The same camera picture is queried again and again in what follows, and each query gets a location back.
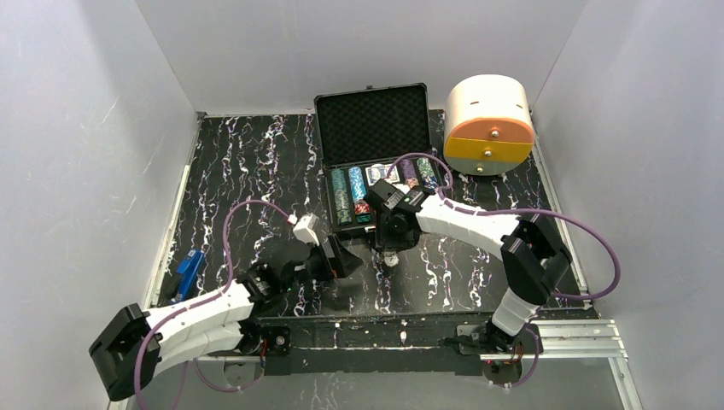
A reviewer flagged white round drawer cabinet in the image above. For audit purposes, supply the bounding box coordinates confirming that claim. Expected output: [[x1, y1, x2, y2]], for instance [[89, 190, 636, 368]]
[[442, 74, 536, 176]]

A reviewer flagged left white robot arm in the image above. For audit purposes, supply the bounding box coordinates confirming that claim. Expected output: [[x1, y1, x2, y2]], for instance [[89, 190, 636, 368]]
[[89, 235, 363, 401]]

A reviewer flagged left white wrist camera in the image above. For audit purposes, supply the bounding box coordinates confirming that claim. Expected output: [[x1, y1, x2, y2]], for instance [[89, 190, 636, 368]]
[[293, 214, 320, 246]]

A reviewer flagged green blue white chip stack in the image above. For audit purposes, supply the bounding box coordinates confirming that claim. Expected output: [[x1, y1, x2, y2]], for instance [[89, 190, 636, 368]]
[[417, 157, 439, 190]]

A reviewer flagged purple orange chip stack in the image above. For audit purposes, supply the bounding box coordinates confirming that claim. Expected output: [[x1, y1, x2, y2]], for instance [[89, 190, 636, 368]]
[[400, 159, 419, 188]]

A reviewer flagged cyan red chip stack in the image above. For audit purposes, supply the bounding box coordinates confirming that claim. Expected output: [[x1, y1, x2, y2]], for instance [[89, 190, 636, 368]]
[[347, 167, 371, 224]]

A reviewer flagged blue playing card deck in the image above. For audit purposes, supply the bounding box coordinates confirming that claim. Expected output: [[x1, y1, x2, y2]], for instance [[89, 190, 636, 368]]
[[365, 164, 400, 186]]

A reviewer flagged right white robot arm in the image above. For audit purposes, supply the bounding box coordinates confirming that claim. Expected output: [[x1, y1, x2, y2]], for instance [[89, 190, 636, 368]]
[[364, 179, 571, 352]]

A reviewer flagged blue stapler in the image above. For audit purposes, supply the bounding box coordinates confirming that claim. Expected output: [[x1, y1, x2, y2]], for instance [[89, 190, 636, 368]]
[[169, 249, 206, 304]]

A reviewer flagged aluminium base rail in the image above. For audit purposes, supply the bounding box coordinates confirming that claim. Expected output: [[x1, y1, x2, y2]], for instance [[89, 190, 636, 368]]
[[115, 307, 629, 391]]

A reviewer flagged white poker chip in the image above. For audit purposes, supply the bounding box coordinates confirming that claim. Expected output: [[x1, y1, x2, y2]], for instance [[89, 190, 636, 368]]
[[383, 252, 399, 267]]

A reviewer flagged black poker chip case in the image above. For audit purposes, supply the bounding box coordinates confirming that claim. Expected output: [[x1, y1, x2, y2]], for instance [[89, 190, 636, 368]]
[[314, 83, 433, 244]]

